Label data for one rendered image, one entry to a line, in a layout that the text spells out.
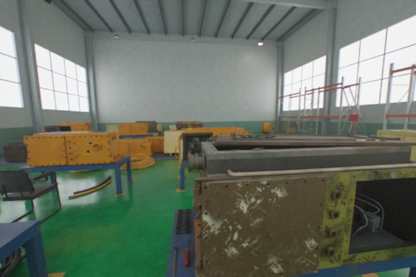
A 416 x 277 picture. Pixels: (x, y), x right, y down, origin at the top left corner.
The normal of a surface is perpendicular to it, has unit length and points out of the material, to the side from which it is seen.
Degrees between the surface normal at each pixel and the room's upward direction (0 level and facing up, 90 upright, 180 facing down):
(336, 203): 90
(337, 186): 90
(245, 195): 90
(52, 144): 90
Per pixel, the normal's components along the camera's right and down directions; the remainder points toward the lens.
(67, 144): 0.14, 0.12
